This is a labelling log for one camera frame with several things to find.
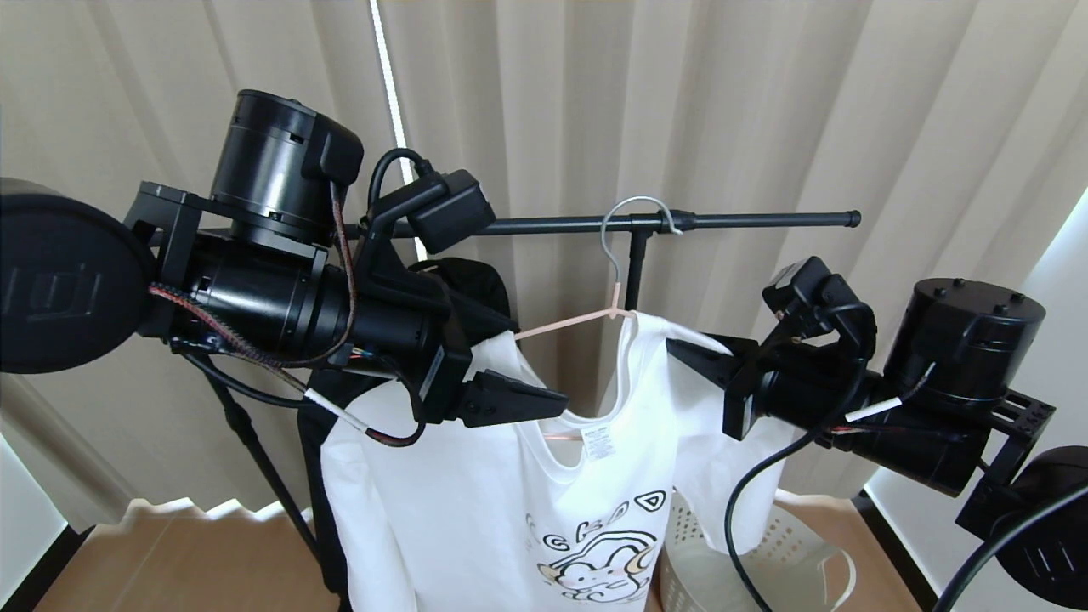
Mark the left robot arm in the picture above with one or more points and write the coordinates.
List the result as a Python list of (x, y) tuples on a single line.
[(127, 280)]

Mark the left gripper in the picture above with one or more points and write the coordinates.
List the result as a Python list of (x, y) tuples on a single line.
[(408, 331)]

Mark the beige curtain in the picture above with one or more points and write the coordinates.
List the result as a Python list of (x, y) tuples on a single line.
[(680, 110)]

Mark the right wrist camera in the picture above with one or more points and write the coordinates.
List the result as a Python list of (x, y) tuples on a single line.
[(816, 297)]

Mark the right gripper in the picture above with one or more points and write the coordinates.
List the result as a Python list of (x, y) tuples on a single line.
[(799, 395)]

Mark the white laundry basket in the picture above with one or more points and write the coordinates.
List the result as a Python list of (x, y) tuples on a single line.
[(790, 552)]

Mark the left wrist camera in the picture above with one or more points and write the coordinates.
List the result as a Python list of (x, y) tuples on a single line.
[(442, 208)]

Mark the black clothes rack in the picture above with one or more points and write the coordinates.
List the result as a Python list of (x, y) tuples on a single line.
[(765, 221)]

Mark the white printed garment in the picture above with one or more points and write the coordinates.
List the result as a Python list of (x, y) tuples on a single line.
[(459, 510)]

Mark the black shorts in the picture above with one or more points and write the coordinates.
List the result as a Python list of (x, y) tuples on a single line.
[(476, 280)]

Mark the pink clothes hanger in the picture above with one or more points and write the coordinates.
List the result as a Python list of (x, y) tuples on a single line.
[(614, 293)]

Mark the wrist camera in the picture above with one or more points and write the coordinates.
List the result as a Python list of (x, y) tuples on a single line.
[(816, 297), (442, 208)]

